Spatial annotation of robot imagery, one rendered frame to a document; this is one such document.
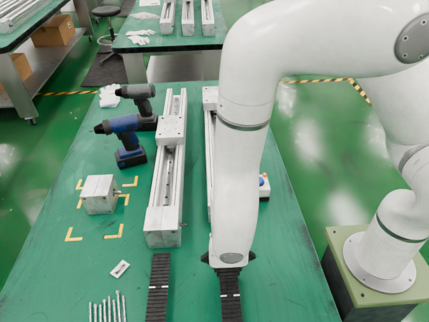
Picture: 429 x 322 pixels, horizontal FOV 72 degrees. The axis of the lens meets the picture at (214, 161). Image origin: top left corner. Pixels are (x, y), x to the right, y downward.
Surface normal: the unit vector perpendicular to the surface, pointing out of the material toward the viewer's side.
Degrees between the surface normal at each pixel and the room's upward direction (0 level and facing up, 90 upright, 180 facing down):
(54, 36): 90
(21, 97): 90
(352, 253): 1
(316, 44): 93
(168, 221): 0
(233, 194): 43
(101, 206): 90
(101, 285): 0
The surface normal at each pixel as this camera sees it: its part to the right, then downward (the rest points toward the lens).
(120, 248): -0.02, -0.75
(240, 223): 0.12, 0.17
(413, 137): -0.22, 0.89
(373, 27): -0.61, 0.43
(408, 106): -0.26, 0.68
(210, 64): 0.06, 0.66
